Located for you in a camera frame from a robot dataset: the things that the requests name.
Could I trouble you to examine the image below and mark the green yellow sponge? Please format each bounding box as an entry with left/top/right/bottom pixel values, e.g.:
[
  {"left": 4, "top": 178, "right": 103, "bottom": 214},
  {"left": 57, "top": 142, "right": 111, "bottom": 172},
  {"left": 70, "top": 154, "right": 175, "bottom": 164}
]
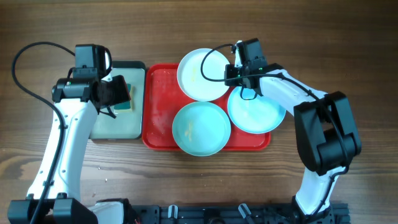
[{"left": 113, "top": 83, "right": 134, "bottom": 114}]

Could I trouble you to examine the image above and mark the light blue plate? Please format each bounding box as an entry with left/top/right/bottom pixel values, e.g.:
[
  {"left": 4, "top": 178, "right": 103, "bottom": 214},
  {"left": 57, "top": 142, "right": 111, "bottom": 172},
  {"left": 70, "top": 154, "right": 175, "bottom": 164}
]
[
  {"left": 172, "top": 101, "right": 231, "bottom": 157},
  {"left": 227, "top": 86, "right": 286, "bottom": 134}
]

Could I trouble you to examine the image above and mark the white plate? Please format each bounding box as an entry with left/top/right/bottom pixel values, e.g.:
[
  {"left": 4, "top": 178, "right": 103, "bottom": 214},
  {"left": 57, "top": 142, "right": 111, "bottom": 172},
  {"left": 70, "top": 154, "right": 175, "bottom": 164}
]
[{"left": 177, "top": 48, "right": 229, "bottom": 101}]

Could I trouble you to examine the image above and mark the light blue plate front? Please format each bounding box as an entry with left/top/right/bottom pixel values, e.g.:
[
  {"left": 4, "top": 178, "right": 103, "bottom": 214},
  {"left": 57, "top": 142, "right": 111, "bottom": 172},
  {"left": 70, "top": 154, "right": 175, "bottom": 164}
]
[{"left": 172, "top": 101, "right": 231, "bottom": 157}]

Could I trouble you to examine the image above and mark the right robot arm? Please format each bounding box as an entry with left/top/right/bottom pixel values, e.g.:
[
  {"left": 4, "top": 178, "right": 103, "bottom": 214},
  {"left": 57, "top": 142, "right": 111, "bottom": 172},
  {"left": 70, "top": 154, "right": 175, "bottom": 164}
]
[{"left": 224, "top": 39, "right": 361, "bottom": 223}]

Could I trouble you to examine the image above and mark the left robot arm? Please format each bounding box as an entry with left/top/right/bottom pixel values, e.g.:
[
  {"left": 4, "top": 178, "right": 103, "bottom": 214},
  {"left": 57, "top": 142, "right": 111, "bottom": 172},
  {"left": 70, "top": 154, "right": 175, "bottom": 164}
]
[{"left": 7, "top": 75, "right": 130, "bottom": 223}]

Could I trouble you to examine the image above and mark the black water tray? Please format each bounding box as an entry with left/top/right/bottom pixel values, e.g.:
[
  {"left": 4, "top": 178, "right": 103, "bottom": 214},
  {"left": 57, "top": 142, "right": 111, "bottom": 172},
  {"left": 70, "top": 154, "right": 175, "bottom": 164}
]
[{"left": 90, "top": 61, "right": 146, "bottom": 140}]

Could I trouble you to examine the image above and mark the red plastic tray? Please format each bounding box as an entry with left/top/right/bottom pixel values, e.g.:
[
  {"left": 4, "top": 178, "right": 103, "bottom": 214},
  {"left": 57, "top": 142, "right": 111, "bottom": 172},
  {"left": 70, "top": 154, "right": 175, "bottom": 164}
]
[{"left": 141, "top": 63, "right": 271, "bottom": 151}]

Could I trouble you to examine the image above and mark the right black cable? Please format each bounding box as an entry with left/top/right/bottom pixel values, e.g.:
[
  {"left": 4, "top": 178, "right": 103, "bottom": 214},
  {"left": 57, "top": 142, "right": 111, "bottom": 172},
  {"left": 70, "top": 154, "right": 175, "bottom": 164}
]
[{"left": 200, "top": 42, "right": 351, "bottom": 218}]

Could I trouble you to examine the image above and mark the black cable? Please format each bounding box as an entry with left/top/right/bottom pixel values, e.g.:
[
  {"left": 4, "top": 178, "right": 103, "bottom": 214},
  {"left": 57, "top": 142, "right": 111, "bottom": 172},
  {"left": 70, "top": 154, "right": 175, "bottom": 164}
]
[
  {"left": 11, "top": 41, "right": 77, "bottom": 224},
  {"left": 200, "top": 42, "right": 351, "bottom": 218}
]

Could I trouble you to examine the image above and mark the left black cable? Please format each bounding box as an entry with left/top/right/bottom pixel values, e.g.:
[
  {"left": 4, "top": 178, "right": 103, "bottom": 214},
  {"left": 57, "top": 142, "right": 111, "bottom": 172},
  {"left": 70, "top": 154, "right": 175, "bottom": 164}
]
[{"left": 11, "top": 41, "right": 77, "bottom": 224}]

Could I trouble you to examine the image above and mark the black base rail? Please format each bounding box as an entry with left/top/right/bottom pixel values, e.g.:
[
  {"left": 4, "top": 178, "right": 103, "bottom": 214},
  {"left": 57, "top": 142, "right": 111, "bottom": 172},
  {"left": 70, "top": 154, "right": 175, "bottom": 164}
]
[{"left": 130, "top": 203, "right": 351, "bottom": 224}]

